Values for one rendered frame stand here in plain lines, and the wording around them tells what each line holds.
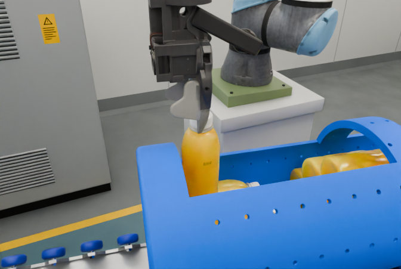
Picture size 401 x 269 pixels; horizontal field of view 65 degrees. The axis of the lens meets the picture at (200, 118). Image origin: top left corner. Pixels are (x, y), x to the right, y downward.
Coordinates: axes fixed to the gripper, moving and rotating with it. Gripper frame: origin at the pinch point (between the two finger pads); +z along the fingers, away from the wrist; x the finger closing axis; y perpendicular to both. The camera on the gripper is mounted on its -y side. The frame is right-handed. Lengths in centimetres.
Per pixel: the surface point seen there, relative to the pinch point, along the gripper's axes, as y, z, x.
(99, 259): 21.4, 33.8, -3.5
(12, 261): 36.9, 28.8, -2.7
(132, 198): 18, 127, -124
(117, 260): 17.6, 33.8, -2.3
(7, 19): 64, 6, -127
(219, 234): 1.3, 8.5, 16.9
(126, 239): 15.2, 28.6, -2.9
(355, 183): -20.8, 6.0, 14.4
